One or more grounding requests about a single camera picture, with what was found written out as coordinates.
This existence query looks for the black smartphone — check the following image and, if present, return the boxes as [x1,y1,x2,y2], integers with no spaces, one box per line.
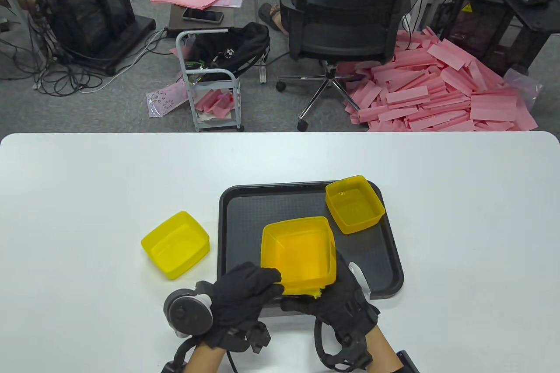
[182,8,224,24]

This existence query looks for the yellow plastic container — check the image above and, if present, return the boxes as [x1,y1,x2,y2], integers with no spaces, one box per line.
[141,210,210,281]
[325,175,386,235]

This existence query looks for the pink foam pieces in cart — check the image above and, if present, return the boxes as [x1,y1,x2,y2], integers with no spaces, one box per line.
[194,88,235,120]

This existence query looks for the patterned clear plastic bag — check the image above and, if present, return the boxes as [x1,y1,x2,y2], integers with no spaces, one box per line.
[146,81,189,119]

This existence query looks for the round black wrist controller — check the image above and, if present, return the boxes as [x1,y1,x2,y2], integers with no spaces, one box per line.
[163,281,215,339]

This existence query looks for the stack of nested yellow containers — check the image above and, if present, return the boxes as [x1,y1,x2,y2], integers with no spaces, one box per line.
[261,216,337,297]

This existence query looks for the person's left forearm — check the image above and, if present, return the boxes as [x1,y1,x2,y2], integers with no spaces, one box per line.
[181,342,229,373]

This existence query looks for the person's right hand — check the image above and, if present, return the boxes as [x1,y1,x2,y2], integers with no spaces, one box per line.
[280,251,381,348]

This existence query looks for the white rolling cart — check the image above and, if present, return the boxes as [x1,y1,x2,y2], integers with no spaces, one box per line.
[176,28,245,132]

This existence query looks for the crumpled clear plastic bag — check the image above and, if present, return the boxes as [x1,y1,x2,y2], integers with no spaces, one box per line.
[502,68,543,114]

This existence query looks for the black office chair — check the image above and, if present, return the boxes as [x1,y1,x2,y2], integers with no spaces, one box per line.
[276,0,428,132]

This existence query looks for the black wrist-mounted camera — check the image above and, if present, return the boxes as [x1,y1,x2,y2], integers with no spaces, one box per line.
[225,322,272,354]

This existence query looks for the person's left hand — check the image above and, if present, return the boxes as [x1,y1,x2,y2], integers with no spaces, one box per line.
[205,261,285,352]

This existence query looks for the tangle of black cables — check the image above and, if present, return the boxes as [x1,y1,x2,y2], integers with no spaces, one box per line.
[0,10,169,96]

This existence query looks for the pile of pink foam strips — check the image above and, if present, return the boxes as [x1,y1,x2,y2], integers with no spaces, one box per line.
[344,26,539,132]

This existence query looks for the black equipment cabinet with shelf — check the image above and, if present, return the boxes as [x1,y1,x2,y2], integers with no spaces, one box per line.
[439,0,560,77]

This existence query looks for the person's right forearm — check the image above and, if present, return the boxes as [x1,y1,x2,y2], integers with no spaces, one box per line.
[362,327,404,373]

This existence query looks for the black plastic tray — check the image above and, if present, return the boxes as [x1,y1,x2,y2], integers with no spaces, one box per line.
[218,180,404,319]

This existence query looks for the black bag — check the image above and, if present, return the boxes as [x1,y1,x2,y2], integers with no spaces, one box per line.
[186,22,271,83]

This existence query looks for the black wrist strap with cable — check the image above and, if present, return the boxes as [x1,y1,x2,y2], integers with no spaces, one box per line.
[314,316,373,373]

